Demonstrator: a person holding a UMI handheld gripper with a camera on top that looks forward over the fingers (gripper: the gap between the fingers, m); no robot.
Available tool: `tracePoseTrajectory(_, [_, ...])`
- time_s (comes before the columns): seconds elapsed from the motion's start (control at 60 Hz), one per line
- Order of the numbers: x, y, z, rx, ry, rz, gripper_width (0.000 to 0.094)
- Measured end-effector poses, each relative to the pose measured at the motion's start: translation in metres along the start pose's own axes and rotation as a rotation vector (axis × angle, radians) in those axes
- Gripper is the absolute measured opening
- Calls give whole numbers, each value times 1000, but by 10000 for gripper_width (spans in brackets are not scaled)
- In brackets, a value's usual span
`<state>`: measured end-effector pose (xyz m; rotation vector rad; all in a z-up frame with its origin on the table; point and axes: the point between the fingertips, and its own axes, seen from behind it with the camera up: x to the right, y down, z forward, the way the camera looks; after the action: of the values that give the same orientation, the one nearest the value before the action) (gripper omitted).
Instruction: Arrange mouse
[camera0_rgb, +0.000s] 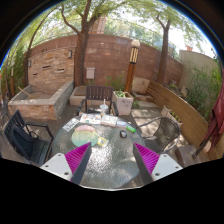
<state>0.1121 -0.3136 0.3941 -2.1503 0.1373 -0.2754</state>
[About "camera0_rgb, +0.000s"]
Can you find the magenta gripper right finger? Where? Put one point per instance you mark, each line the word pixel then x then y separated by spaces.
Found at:
pixel 153 166

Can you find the green marker pen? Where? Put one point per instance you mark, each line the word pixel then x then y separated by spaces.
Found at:
pixel 130 128

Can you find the clear plastic cup with straw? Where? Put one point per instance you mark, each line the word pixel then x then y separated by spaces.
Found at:
pixel 103 108

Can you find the open magazine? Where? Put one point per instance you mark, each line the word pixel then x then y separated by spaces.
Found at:
pixel 91 118

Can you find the dark wooden slat chair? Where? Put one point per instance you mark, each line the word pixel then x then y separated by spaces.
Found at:
pixel 98 93

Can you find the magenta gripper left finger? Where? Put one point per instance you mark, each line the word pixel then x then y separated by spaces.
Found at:
pixel 70 166

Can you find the black metal chair left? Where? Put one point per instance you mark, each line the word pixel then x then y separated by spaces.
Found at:
pixel 27 143

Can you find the stone fountain basin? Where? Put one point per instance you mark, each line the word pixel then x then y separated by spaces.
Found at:
pixel 42 102

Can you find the white square planter box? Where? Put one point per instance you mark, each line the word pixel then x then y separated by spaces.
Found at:
pixel 123 101

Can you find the round glass patio table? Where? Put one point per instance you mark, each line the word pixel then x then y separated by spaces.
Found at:
pixel 114 165

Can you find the large tree trunk centre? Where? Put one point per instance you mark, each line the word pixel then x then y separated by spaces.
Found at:
pixel 82 39

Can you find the wooden garden lamp post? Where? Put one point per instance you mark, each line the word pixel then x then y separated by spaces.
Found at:
pixel 132 62

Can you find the yellow square card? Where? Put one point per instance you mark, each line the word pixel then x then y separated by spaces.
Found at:
pixel 102 141

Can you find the curved wooden bench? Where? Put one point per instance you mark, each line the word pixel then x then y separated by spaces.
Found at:
pixel 194 126

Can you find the folded red patio umbrella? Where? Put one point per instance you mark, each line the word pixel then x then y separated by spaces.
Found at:
pixel 216 125

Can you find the thin tree trunk right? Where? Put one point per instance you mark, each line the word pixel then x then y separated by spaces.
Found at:
pixel 164 51

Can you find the white patterned paper sheet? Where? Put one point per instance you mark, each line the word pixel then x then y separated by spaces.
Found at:
pixel 71 124

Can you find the wicker metal chair right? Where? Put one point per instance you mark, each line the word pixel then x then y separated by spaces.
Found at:
pixel 165 137

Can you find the small book on table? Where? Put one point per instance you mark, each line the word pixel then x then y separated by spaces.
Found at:
pixel 109 120

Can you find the green shell-shaped plate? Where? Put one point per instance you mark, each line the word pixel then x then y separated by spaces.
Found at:
pixel 84 134

